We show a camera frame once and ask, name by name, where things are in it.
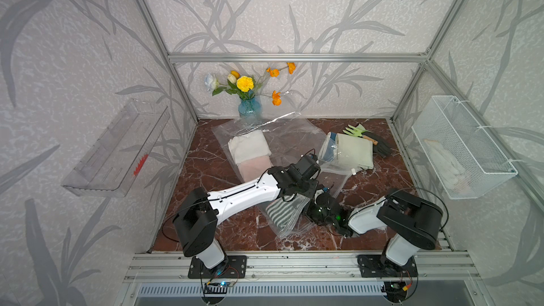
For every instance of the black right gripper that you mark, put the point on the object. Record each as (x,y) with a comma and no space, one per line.
(309,207)

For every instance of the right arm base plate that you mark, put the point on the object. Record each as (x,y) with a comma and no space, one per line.
(377,266)

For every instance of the pink fluffy towel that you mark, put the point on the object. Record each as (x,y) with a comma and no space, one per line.
(253,168)

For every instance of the green garden fork wooden handle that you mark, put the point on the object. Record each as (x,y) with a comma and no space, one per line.
(357,132)

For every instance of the cream towel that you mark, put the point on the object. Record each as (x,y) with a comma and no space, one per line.
(354,152)

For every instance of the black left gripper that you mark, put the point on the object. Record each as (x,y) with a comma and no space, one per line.
(314,185)

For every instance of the aluminium frame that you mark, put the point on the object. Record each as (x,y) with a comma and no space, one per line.
(392,58)

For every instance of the white cloth in basket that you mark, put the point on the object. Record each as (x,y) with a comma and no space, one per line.
(452,174)

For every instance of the clear plastic wall shelf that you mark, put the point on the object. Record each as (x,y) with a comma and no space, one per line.
(111,166)

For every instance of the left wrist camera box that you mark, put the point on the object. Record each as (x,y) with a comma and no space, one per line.
(307,167)

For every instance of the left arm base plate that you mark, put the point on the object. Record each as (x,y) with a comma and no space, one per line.
(233,267)

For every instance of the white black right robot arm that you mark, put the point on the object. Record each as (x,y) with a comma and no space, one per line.
(415,221)

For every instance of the artificial flower bouquet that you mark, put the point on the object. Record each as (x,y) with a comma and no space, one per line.
(248,87)

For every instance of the clear plastic vacuum bag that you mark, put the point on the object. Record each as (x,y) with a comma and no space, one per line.
(289,137)

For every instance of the left circuit board with wires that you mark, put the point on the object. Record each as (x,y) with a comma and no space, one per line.
(216,288)

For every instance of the circuit board with wires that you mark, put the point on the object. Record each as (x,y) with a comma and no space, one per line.
(216,288)
(397,293)

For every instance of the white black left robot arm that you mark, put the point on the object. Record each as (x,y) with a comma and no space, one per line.
(201,212)

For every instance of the right circuit board with wires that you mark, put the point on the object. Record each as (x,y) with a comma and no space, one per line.
(397,293)

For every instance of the blue glass vase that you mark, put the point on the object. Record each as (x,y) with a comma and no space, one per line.
(250,108)

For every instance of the blue white striped towel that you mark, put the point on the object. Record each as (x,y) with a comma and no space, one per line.
(328,151)

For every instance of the white wire mesh basket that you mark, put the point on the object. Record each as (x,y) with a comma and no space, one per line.
(447,120)

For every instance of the green white striped towel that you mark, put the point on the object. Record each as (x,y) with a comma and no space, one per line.
(283,213)

